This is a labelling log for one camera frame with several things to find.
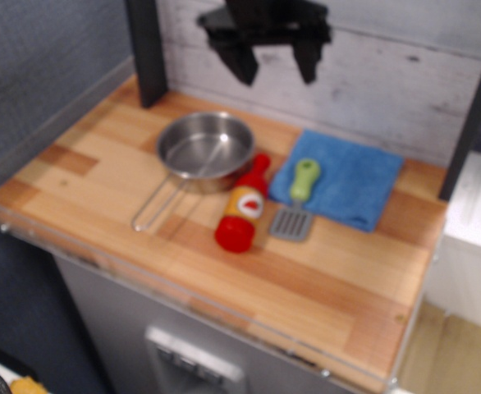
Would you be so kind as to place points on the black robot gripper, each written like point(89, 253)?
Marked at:
point(234, 28)

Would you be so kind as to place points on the stainless steel pan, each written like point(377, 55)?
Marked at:
point(203, 152)

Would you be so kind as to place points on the green handled grey spatula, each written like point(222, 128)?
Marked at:
point(292, 223)

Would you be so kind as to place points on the blue folded cloth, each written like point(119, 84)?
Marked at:
point(355, 182)

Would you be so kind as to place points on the red toy ketchup bottle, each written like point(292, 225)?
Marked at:
point(237, 227)

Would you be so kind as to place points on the clear acrylic table guard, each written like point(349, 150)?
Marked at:
point(341, 304)

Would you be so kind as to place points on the white toy sink unit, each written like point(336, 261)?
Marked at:
point(454, 279)

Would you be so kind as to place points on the grey toy fridge cabinet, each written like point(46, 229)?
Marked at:
point(117, 314)

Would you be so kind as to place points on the silver dispenser button panel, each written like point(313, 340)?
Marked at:
point(179, 361)

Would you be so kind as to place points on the yellow object bottom left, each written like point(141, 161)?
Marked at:
point(27, 385)

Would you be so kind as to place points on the black left frame post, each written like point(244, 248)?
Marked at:
point(147, 46)

